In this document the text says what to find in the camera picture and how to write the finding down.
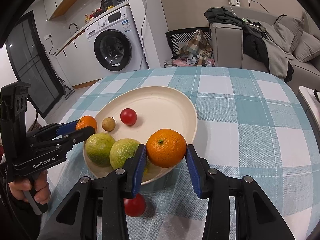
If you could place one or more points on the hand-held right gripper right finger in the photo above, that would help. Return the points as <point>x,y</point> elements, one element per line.
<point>193,170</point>

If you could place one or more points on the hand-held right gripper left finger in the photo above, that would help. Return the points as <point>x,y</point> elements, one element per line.
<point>138,170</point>

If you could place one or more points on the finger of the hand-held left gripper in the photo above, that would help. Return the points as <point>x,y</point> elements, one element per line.
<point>66,128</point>
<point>80,135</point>

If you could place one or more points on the small orange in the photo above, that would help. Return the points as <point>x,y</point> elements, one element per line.
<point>87,122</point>

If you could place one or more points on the yellow-green guava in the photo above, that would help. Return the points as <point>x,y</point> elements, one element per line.
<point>122,152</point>

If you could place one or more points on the green guava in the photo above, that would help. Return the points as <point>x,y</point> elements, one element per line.
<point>100,150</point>

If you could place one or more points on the brown longan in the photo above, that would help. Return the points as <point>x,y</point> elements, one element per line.
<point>108,125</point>

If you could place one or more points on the large orange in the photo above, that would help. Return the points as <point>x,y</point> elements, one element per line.
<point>166,147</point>

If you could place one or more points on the red cherry tomato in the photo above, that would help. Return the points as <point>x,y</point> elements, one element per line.
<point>128,116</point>
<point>136,206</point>

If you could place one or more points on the cream round plate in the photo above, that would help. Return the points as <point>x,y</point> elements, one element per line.
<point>155,110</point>

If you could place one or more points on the person's left forearm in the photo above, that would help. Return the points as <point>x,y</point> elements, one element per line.
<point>17,222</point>

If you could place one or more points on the person's left hand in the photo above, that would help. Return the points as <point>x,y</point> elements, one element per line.
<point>42,187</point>

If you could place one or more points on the floor mop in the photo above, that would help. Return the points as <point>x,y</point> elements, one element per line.
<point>67,92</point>

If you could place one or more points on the white kitchen cabinet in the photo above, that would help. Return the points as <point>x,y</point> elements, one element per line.
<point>75,62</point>

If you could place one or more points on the teal checked tablecloth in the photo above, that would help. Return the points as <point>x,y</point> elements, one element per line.
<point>250,130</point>

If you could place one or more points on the dark glass door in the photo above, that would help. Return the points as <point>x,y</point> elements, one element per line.
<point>32,67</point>

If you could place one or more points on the metal faucet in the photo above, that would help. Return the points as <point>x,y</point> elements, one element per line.
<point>75,28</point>

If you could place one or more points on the pink cloth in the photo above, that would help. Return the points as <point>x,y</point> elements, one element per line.
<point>180,62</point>

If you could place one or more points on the yellow bottle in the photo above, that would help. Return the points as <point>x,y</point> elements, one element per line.
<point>87,20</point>

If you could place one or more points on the white washing machine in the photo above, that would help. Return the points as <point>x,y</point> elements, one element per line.
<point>130,30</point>

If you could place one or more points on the red box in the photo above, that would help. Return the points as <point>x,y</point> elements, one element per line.
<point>96,13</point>

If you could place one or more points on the plaid cloth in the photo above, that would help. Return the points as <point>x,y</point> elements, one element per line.
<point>197,45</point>

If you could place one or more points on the wooden upper cabinet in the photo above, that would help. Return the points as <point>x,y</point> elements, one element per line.
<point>67,2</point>

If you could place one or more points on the grey sofa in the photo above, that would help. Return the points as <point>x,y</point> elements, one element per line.
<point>227,45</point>

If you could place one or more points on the dark patterned laundry basket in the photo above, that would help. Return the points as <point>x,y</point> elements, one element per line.
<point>175,40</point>

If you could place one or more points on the black rice cooker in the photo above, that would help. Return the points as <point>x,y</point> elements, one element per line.
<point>110,2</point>

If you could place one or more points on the white side table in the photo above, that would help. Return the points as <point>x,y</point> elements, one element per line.
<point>308,100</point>

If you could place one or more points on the black clothes pile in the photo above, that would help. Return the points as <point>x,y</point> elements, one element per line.
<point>255,47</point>

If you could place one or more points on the grey hoodie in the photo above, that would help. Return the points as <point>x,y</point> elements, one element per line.
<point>275,52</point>

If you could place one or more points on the grey sofa cushion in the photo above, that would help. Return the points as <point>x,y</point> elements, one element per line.
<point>308,47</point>
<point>287,30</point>

